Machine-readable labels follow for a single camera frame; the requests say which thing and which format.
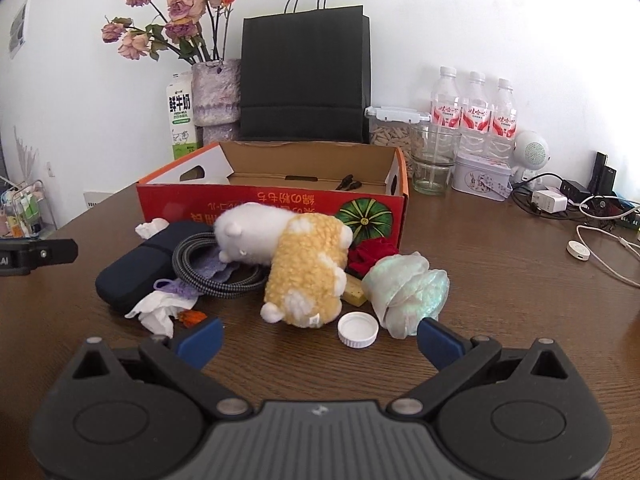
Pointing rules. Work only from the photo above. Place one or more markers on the clear red label water bottle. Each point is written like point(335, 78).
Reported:
point(503, 120)
point(475, 115)
point(445, 105)

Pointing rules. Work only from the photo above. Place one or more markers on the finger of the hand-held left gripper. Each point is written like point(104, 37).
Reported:
point(60, 251)

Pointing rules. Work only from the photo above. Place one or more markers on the black paper bag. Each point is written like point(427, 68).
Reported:
point(305, 75)

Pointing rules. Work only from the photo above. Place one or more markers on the white plastic bottle cap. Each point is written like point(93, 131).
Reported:
point(357, 329)

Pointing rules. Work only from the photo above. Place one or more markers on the dark blue zip case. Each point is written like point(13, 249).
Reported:
point(135, 270)

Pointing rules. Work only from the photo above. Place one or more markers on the white green milk carton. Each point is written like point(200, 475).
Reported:
point(181, 125)

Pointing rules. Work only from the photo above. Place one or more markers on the clear glass jar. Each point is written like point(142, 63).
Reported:
point(432, 175)

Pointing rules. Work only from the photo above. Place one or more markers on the clear lidded food container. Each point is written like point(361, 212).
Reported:
point(395, 135)

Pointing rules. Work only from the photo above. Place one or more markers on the purple knitted pouch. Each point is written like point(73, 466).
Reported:
point(177, 289)

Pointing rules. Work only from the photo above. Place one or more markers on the white charger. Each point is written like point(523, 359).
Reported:
point(549, 201)

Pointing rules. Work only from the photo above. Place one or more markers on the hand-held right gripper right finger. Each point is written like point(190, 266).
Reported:
point(440, 342)

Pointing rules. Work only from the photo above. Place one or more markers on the yellow rectangular block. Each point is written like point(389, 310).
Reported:
point(356, 292)

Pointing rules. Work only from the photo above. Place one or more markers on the purple white vase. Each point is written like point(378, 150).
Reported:
point(215, 90)

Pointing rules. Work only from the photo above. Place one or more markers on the small crumpled white tissue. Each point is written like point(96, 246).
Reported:
point(150, 227)

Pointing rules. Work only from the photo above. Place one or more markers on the small orange artificial flower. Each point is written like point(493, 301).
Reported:
point(192, 317)

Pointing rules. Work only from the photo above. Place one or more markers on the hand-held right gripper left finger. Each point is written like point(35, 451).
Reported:
point(202, 337)

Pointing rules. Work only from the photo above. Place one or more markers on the white yellow plush toy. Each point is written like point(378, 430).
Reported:
point(300, 270)

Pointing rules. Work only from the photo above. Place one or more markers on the dried pink rose bouquet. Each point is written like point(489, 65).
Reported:
point(182, 7)

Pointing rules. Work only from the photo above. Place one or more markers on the red cardboard box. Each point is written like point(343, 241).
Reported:
point(165, 200)

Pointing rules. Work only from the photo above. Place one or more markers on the black power brick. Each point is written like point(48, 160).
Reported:
point(575, 189)

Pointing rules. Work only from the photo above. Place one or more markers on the pale dried plant stems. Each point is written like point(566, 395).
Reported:
point(27, 157)

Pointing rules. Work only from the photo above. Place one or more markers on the grey wall poster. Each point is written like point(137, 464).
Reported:
point(19, 27)

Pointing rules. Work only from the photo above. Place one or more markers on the white printed tin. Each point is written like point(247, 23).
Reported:
point(480, 180)

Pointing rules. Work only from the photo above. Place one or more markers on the white leaning board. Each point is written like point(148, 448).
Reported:
point(95, 200)

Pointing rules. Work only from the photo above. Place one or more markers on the red artificial rose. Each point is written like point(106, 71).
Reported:
point(372, 255)

